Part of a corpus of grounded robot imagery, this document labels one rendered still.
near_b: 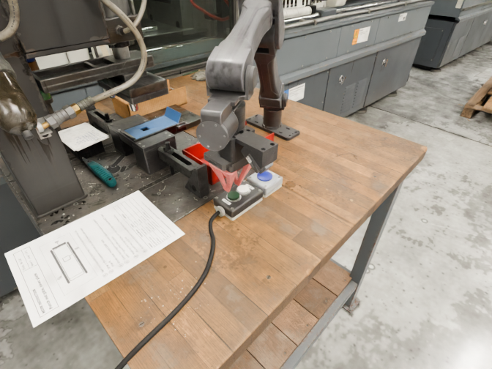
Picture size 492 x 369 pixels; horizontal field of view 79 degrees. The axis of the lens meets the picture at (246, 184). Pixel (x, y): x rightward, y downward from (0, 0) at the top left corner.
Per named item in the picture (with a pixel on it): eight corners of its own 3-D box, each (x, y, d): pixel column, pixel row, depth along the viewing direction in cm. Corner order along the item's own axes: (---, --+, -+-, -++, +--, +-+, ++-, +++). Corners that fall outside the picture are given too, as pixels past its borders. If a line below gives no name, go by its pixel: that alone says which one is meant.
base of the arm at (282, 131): (290, 118, 92) (303, 112, 96) (244, 101, 103) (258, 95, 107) (288, 141, 97) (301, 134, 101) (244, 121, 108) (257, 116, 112)
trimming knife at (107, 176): (111, 190, 77) (121, 184, 79) (107, 183, 76) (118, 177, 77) (81, 163, 87) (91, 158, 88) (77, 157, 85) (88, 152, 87)
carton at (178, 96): (187, 105, 122) (185, 86, 117) (132, 125, 108) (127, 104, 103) (170, 97, 129) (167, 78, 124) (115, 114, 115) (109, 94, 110)
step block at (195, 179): (209, 193, 76) (206, 164, 71) (200, 198, 75) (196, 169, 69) (193, 182, 80) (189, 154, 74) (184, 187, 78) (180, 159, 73)
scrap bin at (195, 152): (273, 150, 93) (274, 132, 89) (211, 185, 79) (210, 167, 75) (245, 137, 99) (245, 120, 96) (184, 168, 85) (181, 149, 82)
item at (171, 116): (182, 121, 89) (181, 113, 87) (136, 140, 81) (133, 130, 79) (169, 115, 93) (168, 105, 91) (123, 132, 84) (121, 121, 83)
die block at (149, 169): (179, 160, 88) (175, 138, 83) (149, 175, 82) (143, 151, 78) (143, 137, 99) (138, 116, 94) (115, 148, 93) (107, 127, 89)
